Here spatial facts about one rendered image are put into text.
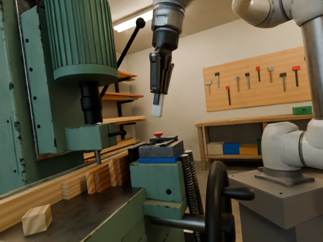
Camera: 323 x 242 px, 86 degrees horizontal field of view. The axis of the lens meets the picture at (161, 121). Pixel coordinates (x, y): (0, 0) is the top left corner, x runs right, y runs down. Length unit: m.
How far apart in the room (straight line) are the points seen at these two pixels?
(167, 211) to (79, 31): 0.48
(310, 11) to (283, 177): 0.67
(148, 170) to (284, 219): 0.59
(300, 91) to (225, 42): 1.58
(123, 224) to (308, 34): 0.88
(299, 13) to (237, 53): 2.96
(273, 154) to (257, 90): 2.79
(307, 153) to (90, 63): 0.86
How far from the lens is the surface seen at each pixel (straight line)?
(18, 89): 0.66
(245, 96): 3.68
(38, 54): 0.63
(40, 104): 0.62
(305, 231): 0.98
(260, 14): 0.90
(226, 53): 3.86
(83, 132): 0.54
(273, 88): 3.71
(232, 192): 0.37
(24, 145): 0.65
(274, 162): 0.98
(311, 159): 0.93
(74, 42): 0.52
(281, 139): 0.95
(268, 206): 0.90
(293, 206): 0.89
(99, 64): 0.51
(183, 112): 3.92
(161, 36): 0.51
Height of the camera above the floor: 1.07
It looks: 2 degrees down
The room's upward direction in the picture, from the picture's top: 7 degrees counter-clockwise
